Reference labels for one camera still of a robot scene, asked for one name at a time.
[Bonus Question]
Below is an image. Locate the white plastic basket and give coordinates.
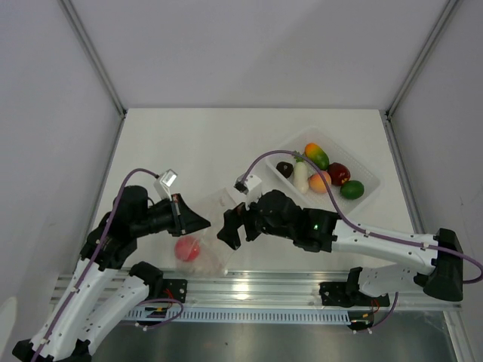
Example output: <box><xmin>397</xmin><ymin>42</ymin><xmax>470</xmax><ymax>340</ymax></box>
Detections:
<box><xmin>265</xmin><ymin>127</ymin><xmax>383</xmax><ymax>216</ymax></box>

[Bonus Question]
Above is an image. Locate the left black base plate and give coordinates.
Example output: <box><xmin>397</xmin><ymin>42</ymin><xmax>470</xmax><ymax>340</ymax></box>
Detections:
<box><xmin>159</xmin><ymin>279</ymin><xmax>188</xmax><ymax>303</ymax></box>

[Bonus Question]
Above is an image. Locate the purple cable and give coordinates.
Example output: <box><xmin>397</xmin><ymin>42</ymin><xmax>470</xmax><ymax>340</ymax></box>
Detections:
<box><xmin>237</xmin><ymin>149</ymin><xmax>483</xmax><ymax>284</ymax></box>
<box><xmin>28</xmin><ymin>168</ymin><xmax>162</xmax><ymax>362</ymax></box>

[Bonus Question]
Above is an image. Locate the red tomato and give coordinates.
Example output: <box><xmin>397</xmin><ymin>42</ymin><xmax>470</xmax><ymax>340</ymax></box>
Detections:
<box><xmin>174</xmin><ymin>235</ymin><xmax>200</xmax><ymax>262</ymax></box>

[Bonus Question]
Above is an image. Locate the right aluminium frame post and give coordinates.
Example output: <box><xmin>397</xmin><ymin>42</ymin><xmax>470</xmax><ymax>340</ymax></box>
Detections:
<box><xmin>385</xmin><ymin>0</ymin><xmax>463</xmax><ymax>121</ymax></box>

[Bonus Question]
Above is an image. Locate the clear zip top bag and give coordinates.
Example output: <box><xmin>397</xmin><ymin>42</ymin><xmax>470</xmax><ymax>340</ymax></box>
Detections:
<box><xmin>175</xmin><ymin>188</ymin><xmax>236</xmax><ymax>277</ymax></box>

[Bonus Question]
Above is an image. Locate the left aluminium frame post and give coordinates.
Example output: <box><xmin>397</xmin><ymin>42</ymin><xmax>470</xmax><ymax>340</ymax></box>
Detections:
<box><xmin>57</xmin><ymin>0</ymin><xmax>127</xmax><ymax>118</ymax></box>

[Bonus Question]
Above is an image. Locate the green lime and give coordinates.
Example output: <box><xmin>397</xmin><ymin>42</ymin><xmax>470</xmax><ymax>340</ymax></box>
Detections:
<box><xmin>340</xmin><ymin>180</ymin><xmax>365</xmax><ymax>200</ymax></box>

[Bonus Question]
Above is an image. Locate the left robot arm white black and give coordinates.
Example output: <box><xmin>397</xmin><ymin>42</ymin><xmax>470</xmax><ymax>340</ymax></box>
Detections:
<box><xmin>12</xmin><ymin>186</ymin><xmax>211</xmax><ymax>361</ymax></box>

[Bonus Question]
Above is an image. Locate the dark red apple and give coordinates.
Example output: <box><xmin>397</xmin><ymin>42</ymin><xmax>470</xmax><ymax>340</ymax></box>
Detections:
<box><xmin>327</xmin><ymin>162</ymin><xmax>351</xmax><ymax>186</ymax></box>

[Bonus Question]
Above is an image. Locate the aluminium frame post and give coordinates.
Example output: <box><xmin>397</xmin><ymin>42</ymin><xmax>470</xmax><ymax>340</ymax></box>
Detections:
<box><xmin>57</xmin><ymin>0</ymin><xmax>127</xmax><ymax>118</ymax></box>
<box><xmin>385</xmin><ymin>0</ymin><xmax>463</xmax><ymax>121</ymax></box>

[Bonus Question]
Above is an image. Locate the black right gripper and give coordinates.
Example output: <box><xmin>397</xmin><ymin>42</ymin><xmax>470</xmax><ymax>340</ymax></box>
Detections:
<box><xmin>217</xmin><ymin>189</ymin><xmax>294</xmax><ymax>250</ymax></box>

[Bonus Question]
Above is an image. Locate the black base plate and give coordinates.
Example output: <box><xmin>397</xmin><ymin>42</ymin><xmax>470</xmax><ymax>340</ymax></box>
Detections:
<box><xmin>319</xmin><ymin>282</ymin><xmax>390</xmax><ymax>308</ymax></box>
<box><xmin>159</xmin><ymin>279</ymin><xmax>188</xmax><ymax>303</ymax></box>

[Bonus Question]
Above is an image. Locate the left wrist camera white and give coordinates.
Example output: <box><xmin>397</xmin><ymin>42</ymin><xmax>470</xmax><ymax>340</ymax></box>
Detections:
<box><xmin>153</xmin><ymin>169</ymin><xmax>177</xmax><ymax>201</ymax></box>

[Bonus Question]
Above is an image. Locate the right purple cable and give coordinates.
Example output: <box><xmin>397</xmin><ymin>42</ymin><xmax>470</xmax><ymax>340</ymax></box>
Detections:
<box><xmin>237</xmin><ymin>149</ymin><xmax>483</xmax><ymax>284</ymax></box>

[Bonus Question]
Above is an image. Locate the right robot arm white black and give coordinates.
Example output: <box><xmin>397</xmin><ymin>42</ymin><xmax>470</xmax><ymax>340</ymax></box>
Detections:
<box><xmin>217</xmin><ymin>190</ymin><xmax>463</xmax><ymax>307</ymax></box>

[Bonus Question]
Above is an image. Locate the orange peach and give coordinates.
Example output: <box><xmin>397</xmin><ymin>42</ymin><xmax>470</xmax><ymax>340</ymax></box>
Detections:
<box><xmin>308</xmin><ymin>170</ymin><xmax>331</xmax><ymax>194</ymax></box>

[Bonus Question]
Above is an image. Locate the white slotted cable duct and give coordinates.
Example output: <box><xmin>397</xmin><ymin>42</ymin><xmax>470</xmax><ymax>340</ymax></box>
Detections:
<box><xmin>88</xmin><ymin>308</ymin><xmax>358</xmax><ymax>324</ymax></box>

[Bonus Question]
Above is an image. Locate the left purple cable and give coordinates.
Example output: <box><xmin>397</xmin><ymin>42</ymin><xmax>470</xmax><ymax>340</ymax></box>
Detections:
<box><xmin>28</xmin><ymin>168</ymin><xmax>162</xmax><ymax>362</ymax></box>

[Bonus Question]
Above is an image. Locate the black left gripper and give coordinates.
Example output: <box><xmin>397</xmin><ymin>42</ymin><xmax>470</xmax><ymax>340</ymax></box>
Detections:
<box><xmin>133</xmin><ymin>192</ymin><xmax>211</xmax><ymax>236</ymax></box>

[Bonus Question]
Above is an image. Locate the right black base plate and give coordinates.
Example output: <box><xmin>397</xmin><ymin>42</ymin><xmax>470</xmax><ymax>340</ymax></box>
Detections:
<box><xmin>319</xmin><ymin>282</ymin><xmax>390</xmax><ymax>308</ymax></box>

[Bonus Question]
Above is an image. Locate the aluminium mounting rail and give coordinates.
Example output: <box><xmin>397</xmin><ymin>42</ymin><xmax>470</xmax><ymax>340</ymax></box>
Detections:
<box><xmin>49</xmin><ymin>268</ymin><xmax>462</xmax><ymax>311</ymax></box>

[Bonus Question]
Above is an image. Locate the dark purple fruit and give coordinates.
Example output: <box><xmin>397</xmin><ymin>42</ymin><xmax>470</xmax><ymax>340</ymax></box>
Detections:
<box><xmin>275</xmin><ymin>161</ymin><xmax>294</xmax><ymax>179</ymax></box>

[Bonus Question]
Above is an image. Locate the white radish with leaves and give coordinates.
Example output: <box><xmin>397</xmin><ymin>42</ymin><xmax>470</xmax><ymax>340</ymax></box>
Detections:
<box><xmin>293</xmin><ymin>152</ymin><xmax>309</xmax><ymax>195</ymax></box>

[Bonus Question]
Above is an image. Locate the orange green mango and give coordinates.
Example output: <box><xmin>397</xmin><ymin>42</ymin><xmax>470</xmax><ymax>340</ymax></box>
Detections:
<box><xmin>304</xmin><ymin>143</ymin><xmax>330</xmax><ymax>170</ymax></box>

